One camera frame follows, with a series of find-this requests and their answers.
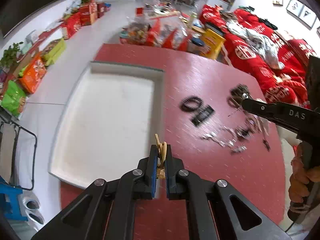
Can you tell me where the white grey-rimmed jewelry tray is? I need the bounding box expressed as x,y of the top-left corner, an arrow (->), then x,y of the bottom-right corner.
48,61 -> 164,189

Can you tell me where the right hand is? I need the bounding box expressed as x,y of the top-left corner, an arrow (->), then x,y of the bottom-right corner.
289,143 -> 320,203

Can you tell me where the leopard print scrunchie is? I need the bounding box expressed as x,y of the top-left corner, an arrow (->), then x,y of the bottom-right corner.
230,84 -> 251,100

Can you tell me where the green snack bag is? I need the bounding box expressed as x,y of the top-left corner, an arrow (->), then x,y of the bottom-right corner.
1,80 -> 26,117

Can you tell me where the green potted plant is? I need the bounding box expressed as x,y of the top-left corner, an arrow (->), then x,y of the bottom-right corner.
1,42 -> 23,68

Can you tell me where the black beaded bracelet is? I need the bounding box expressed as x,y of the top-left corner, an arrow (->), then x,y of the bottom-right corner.
179,95 -> 216,127

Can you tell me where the orange gift box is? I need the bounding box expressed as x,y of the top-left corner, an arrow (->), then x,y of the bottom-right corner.
19,53 -> 47,94

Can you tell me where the yellow box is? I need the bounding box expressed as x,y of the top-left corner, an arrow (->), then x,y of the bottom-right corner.
200,29 -> 225,60

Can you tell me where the red bedding sofa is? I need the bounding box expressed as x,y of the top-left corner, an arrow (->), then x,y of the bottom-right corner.
200,4 -> 317,108

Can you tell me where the yellow flower hair tie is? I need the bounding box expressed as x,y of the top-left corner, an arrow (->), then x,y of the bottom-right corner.
154,133 -> 168,180

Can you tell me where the grey white clothing pile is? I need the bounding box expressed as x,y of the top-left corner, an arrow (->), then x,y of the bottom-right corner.
226,20 -> 285,69

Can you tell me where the jar with dark blue lid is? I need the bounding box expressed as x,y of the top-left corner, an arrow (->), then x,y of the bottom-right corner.
187,37 -> 204,55

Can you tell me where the lime green box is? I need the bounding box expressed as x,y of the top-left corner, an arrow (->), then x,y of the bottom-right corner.
41,38 -> 66,67

